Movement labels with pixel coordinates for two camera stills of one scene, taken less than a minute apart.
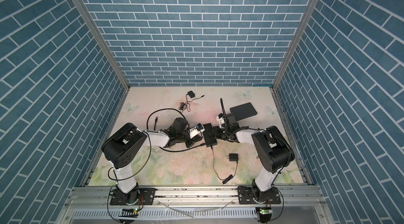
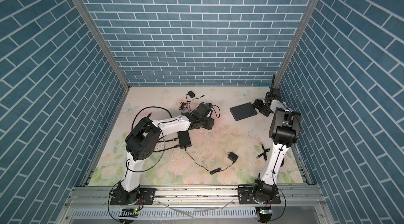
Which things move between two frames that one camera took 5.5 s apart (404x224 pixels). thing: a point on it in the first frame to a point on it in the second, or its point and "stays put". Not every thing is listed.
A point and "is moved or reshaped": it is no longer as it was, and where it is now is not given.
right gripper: x=216 y=130 to x=257 y=104
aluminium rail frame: x=299 y=204 stays put
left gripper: x=192 y=140 to x=211 y=123
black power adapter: x=191 y=94 stays put
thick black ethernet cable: x=184 y=117 to x=153 y=107
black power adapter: x=232 y=157 is moved or reshaped
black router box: x=243 y=111 stays put
